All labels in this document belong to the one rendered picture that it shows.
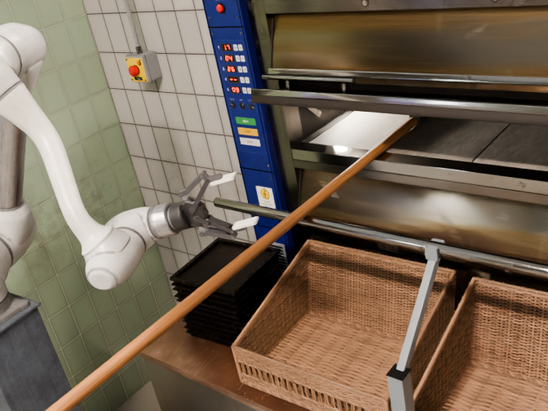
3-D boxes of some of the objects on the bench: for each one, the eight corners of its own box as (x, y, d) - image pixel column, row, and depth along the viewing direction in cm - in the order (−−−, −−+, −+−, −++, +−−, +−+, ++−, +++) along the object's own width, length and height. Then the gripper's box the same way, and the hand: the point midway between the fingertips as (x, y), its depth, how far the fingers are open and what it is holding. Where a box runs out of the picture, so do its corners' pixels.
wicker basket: (319, 300, 248) (307, 236, 236) (465, 340, 214) (460, 267, 202) (236, 383, 216) (218, 315, 203) (393, 446, 182) (382, 368, 169)
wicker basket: (475, 346, 211) (471, 272, 198) (682, 402, 177) (692, 319, 165) (405, 455, 178) (395, 377, 166) (642, 550, 145) (650, 460, 132)
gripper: (158, 170, 175) (230, 148, 167) (200, 247, 185) (269, 230, 177) (148, 184, 168) (222, 162, 160) (191, 262, 179) (262, 245, 171)
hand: (242, 199), depth 169 cm, fingers open, 13 cm apart
